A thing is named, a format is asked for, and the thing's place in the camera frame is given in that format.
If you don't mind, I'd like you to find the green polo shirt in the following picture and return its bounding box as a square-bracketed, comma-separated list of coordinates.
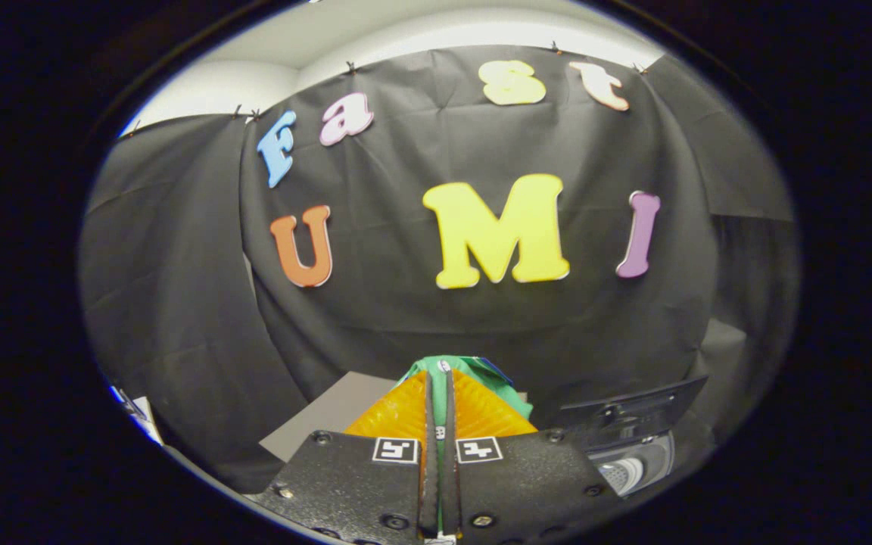
[398, 354, 535, 447]

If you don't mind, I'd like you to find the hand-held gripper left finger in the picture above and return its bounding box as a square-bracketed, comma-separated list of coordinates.
[258, 371, 441, 544]

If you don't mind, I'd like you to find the grey washing machine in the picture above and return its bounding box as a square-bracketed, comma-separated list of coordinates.
[553, 376, 709, 499]

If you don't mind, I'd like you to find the blue and white object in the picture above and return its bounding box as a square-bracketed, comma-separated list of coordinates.
[109, 385, 166, 446]

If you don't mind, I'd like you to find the grey washing machine lid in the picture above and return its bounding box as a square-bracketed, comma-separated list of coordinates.
[557, 376, 709, 453]

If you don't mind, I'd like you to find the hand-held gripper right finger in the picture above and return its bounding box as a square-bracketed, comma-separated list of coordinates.
[440, 369, 622, 544]

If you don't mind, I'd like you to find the black backdrop cloth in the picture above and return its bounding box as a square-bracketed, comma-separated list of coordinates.
[79, 44, 799, 497]

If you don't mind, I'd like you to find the grey cabinet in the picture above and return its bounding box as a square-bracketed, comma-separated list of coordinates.
[258, 371, 529, 462]

